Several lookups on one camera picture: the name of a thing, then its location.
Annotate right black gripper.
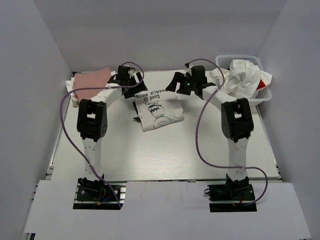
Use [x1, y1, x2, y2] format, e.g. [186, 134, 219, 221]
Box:
[165, 72, 197, 96]

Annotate white green sleeved t shirt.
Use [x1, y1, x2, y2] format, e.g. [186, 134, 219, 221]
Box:
[133, 89, 184, 132]

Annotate white red print t shirt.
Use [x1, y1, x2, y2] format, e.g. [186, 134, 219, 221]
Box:
[209, 59, 273, 99]

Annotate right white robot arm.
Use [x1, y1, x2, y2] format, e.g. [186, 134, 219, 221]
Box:
[165, 65, 254, 200]

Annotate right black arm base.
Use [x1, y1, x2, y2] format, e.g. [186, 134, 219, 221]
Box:
[203, 176, 257, 213]

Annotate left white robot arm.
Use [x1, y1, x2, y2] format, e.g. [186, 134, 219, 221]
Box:
[76, 65, 147, 180]

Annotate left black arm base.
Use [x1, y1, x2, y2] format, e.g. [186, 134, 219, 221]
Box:
[73, 177, 126, 210]

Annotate folded pink t shirt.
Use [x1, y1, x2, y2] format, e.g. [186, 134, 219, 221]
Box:
[73, 67, 112, 103]

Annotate folded white patterned t shirt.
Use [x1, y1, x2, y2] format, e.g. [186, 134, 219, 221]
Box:
[64, 70, 120, 108]

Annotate white plastic basket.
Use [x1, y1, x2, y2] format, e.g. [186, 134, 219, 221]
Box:
[215, 54, 272, 106]

